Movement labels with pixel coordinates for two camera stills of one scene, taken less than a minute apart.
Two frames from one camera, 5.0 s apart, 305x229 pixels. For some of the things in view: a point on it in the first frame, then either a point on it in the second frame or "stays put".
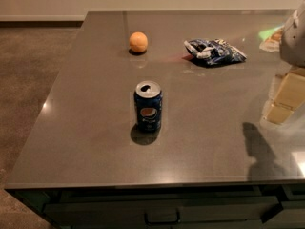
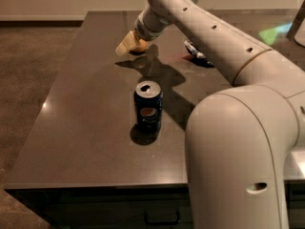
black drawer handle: (164, 222) stays put
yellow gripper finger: (292, 93) to (128, 42)
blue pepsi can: (149, 106) stays put
